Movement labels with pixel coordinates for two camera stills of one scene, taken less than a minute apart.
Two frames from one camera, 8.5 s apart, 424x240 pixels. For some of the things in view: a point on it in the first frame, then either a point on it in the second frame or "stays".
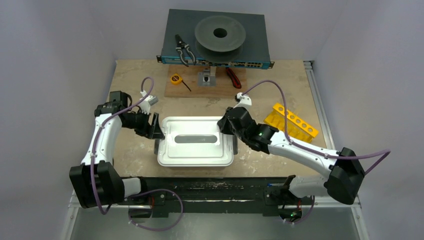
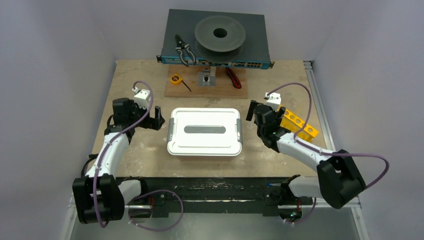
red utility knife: x=236 y=83 stays
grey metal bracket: x=208 y=77 stays
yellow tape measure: x=176 y=79 stays
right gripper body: x=228 y=120 -> x=257 y=113
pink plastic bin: x=230 y=148 -> x=205 y=132
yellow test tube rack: x=298 y=128 stays
